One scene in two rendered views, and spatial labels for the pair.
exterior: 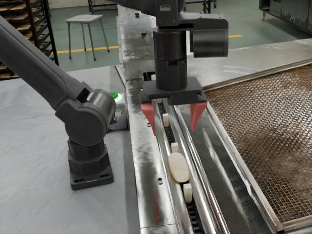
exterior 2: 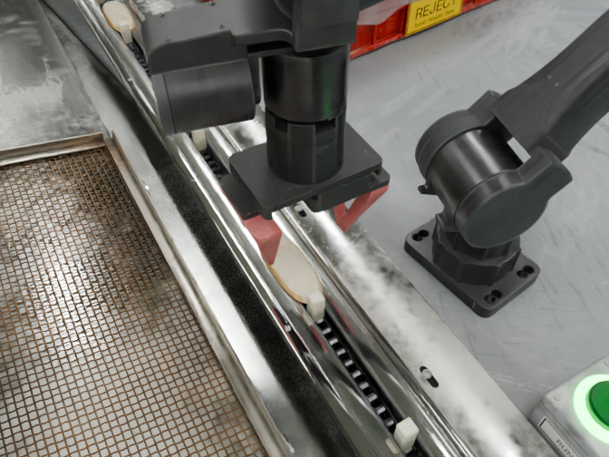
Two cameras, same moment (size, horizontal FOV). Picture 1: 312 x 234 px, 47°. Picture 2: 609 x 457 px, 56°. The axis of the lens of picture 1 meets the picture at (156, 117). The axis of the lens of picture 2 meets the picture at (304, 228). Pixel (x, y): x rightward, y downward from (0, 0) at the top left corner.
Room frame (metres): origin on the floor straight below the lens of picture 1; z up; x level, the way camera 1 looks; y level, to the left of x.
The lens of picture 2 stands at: (0.90, -0.17, 1.31)
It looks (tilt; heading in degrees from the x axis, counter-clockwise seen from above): 49 degrees down; 155
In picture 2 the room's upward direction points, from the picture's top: straight up
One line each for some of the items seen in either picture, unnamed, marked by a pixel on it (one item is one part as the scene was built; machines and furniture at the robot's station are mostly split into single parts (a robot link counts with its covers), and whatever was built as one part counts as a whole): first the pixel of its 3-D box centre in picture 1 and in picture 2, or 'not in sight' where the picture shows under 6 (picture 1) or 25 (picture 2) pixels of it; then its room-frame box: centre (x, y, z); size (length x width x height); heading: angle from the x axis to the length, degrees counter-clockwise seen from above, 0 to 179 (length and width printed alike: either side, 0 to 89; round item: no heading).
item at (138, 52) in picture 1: (138, 25); not in sight; (1.68, 0.05, 0.89); 1.25 x 0.18 x 0.09; 5
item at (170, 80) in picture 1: (171, 75); (305, 139); (0.61, -0.03, 1.03); 0.10 x 0.07 x 0.07; 95
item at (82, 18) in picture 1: (87, 36); not in sight; (4.23, 0.75, 0.23); 0.36 x 0.36 x 0.46; 66
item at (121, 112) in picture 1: (114, 117); (583, 440); (0.84, 0.11, 0.84); 0.08 x 0.08 x 0.11; 5
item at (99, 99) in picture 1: (93, 120); (478, 191); (0.64, 0.13, 0.94); 0.09 x 0.05 x 0.10; 82
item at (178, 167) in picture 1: (178, 165); (289, 263); (0.58, -0.04, 0.86); 0.10 x 0.04 x 0.01; 5
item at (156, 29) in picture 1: (173, 42); (296, 68); (0.60, -0.04, 1.09); 0.07 x 0.06 x 0.07; 82
